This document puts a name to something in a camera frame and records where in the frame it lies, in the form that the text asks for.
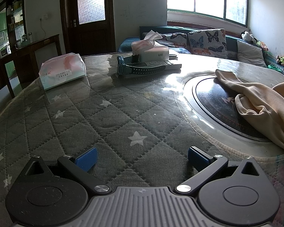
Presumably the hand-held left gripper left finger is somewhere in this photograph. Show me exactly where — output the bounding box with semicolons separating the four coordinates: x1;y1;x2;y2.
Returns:
13;147;110;194

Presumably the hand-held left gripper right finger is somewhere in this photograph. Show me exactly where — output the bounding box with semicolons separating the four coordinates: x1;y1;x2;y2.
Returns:
175;146;272;194

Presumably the cream garment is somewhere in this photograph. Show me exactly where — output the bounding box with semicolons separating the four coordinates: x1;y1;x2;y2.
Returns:
215;69;284;156

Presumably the round black hot plate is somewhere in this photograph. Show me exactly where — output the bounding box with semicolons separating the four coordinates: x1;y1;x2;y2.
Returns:
183;74;272;143

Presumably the sealed tissue pack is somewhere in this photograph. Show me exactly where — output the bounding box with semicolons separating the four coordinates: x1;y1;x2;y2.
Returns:
39;53;87;91

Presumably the grey remote control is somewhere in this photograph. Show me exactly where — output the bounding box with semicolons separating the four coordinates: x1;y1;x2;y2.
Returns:
133;60;182;71

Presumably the dark blue tray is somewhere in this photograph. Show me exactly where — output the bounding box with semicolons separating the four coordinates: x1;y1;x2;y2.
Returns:
116;55;166;78

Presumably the blue butterfly pillow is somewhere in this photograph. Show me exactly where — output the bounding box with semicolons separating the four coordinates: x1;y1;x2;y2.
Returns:
168;47;192;55

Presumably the open tissue pack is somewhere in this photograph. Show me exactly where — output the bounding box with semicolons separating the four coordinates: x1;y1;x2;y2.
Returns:
131;30;169;62

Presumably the square butterfly cushion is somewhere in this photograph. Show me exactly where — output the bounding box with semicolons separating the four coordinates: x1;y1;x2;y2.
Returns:
187;28;228;59

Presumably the grey cushion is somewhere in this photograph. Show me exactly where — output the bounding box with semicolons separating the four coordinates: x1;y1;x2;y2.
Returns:
236;40;267;68

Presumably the long butterfly cushion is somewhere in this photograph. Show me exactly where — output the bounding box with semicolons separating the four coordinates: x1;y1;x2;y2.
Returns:
142;32;188;49

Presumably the dark wooden door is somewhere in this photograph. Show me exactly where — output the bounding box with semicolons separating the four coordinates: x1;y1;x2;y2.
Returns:
59;0;116;55

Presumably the blue armrest throw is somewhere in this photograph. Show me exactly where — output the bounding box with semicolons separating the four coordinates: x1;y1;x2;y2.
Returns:
117;37;141;52

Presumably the dark wooden sideboard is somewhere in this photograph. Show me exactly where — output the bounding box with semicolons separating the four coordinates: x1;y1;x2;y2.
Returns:
0;34;62;97

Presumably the blue sofa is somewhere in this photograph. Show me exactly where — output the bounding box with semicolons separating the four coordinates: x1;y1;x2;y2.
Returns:
117;26;284;81

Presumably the panda plush toy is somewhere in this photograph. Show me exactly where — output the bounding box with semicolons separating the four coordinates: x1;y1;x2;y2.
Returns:
241;31;258;44

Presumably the dark wooden display cabinet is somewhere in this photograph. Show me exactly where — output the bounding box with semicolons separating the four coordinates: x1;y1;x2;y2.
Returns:
0;0;26;57

